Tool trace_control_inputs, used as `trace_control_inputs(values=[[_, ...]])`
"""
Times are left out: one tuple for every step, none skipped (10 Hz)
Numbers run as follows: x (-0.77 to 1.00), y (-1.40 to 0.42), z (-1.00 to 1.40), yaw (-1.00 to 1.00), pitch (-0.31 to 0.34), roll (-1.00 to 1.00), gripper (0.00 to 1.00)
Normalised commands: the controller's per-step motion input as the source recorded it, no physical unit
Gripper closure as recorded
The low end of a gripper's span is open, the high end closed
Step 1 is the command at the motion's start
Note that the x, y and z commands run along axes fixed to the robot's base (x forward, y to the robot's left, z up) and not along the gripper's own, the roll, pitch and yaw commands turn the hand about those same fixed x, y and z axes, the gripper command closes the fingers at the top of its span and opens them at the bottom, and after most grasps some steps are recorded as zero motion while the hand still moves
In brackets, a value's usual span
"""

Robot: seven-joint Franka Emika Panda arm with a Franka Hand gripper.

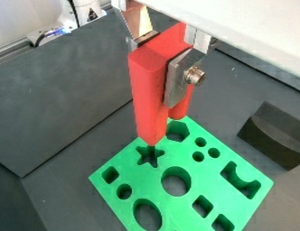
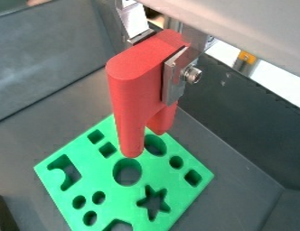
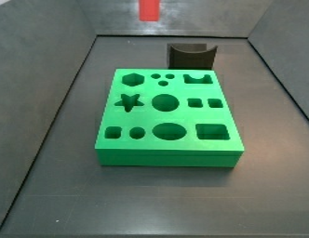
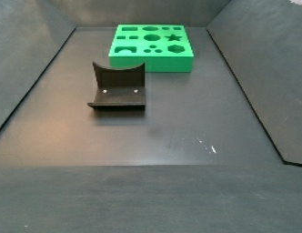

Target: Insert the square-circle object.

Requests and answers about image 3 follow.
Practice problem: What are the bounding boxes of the green shape-sorter block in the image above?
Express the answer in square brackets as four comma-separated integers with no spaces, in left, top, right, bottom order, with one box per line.
[95,69,245,167]

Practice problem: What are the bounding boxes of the black curved holder block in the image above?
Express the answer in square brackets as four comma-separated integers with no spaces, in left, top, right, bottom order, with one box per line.
[167,43,218,70]

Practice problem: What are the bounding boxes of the red tape strip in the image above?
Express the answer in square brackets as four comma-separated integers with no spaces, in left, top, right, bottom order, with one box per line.
[138,0,161,21]

